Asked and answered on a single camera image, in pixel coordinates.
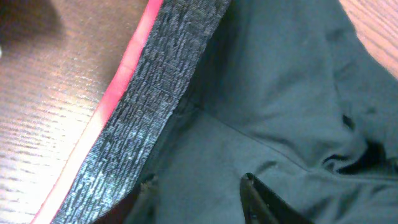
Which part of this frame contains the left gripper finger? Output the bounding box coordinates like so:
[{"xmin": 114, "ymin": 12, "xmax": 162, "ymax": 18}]
[{"xmin": 239, "ymin": 173, "xmax": 313, "ymax": 224}]

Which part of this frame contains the black leggings red waistband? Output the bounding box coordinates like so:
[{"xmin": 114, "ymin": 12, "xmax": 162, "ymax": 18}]
[{"xmin": 34, "ymin": 1, "xmax": 397, "ymax": 223}]

